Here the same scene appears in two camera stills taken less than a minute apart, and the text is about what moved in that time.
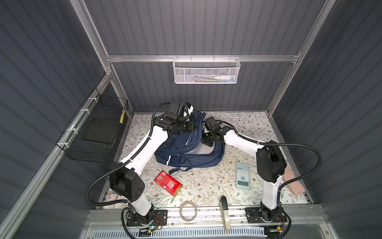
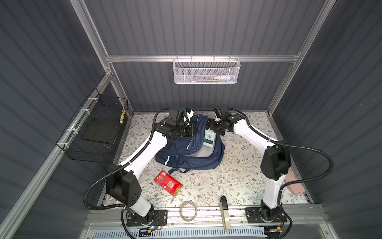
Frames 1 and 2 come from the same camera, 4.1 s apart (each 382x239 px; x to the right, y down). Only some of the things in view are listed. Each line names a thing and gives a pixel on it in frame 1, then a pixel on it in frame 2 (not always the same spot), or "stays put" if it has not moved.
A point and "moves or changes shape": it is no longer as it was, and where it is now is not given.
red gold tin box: x=168 y=182 stays put
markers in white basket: x=213 y=78 stays put
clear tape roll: x=196 y=211 stays put
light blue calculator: x=242 y=175 moves or changes shape
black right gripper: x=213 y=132 -> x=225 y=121
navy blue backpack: x=185 y=149 stays put
